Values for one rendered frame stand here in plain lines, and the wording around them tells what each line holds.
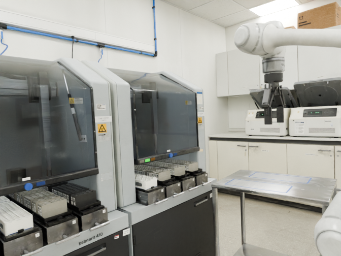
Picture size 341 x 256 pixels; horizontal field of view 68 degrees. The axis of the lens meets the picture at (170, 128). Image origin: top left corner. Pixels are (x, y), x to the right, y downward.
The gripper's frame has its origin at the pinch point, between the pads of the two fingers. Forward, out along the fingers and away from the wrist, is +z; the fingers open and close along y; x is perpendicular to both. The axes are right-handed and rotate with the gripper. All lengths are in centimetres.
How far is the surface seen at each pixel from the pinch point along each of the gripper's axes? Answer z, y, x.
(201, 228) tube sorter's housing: 78, 32, 66
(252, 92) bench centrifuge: -30, 234, 118
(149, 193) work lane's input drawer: 40, -16, 66
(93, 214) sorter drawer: 40, -51, 66
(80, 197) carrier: 33, -53, 74
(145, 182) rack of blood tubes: 34, -15, 70
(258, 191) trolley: 38.1, 16.8, 15.8
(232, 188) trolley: 38, 15, 30
